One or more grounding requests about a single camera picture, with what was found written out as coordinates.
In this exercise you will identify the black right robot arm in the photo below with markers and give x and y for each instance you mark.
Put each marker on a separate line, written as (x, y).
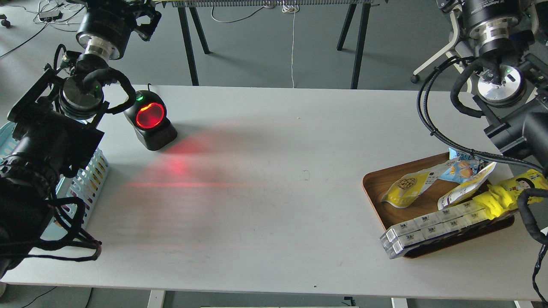
(501, 80)

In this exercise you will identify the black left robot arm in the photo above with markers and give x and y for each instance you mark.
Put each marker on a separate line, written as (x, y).
(56, 130)

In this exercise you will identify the light blue plastic basket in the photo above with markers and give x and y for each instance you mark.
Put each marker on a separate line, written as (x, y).
(86, 185)

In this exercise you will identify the blue snack bag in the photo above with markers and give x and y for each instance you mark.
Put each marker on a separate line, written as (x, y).
(463, 168)

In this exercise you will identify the yellow snack bar pack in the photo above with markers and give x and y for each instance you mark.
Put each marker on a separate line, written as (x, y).
(502, 198)

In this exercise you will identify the brown wooden tray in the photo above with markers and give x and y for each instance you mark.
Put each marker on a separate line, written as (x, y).
(377, 183)

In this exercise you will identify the black barcode scanner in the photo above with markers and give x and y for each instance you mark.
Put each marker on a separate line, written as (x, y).
(148, 115)

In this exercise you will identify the clear wrapped box pack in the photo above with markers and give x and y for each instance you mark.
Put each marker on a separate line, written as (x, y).
(424, 231)

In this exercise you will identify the white grey office chair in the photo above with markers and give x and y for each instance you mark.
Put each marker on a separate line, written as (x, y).
(458, 43)

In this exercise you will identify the black leg background table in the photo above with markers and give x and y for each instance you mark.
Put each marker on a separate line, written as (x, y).
(270, 48)

